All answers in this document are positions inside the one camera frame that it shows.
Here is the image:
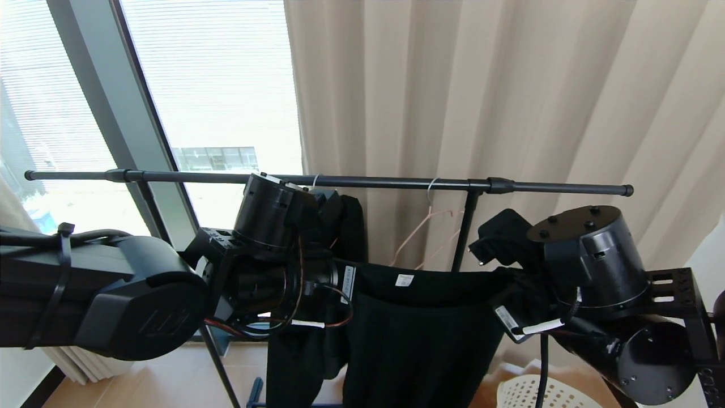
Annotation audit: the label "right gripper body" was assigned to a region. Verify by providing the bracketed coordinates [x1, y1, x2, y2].
[493, 283, 698, 406]

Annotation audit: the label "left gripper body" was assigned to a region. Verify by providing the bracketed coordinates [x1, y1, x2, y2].
[227, 258, 357, 318]

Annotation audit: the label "black shorts with white cord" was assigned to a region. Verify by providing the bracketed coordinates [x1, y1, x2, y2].
[266, 194, 369, 408]

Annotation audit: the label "pink clothes hanger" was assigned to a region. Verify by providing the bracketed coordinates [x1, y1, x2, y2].
[390, 177, 465, 270]
[310, 174, 340, 250]

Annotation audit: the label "black garment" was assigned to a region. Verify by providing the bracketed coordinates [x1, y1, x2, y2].
[340, 261, 547, 408]

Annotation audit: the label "white laundry basket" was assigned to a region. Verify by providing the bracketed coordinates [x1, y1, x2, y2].
[497, 374, 604, 408]

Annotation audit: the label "black clothes rack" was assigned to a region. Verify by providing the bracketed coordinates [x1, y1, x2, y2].
[24, 169, 634, 408]

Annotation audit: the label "window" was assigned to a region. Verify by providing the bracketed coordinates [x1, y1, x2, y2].
[0, 0, 304, 341]

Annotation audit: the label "black cable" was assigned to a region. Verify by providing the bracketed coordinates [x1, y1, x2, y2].
[0, 228, 134, 248]
[535, 333, 551, 408]

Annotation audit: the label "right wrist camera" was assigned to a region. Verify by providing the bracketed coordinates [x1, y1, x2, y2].
[469, 209, 534, 267]

